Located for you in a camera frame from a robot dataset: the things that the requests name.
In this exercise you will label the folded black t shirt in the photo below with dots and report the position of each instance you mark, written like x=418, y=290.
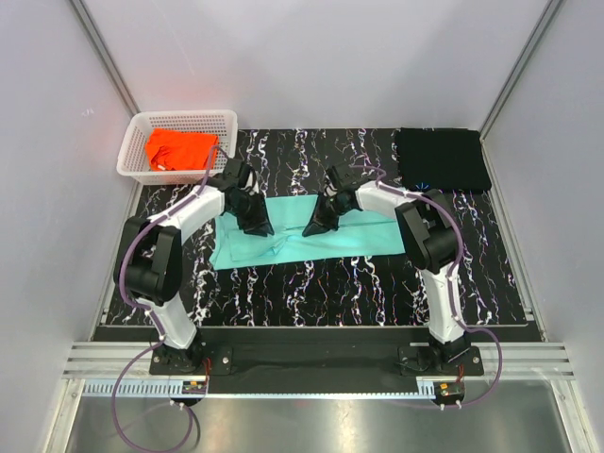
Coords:
x=447, y=159

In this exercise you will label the teal t shirt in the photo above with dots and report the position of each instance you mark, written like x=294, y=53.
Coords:
x=360, y=233

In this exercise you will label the right controller board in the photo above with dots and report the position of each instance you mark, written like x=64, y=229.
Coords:
x=452, y=390

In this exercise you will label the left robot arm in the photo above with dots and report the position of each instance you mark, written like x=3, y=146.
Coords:
x=148, y=269

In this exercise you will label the white slotted cable duct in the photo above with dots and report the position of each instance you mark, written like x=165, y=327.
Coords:
x=223, y=388

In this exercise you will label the orange t shirt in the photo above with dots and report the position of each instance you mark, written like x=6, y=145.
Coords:
x=170, y=150

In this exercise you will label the left controller board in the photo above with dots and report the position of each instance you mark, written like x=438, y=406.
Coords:
x=195, y=386

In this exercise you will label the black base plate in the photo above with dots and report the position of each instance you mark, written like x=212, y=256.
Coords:
x=325, y=354

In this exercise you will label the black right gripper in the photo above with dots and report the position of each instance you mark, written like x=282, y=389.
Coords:
x=319, y=222

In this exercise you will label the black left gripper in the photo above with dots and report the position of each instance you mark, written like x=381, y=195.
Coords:
x=260, y=225

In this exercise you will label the white plastic basket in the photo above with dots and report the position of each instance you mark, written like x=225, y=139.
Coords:
x=132, y=160

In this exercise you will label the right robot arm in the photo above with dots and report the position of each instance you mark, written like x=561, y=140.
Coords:
x=432, y=242

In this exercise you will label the controller board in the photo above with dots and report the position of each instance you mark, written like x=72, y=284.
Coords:
x=195, y=386
x=452, y=390

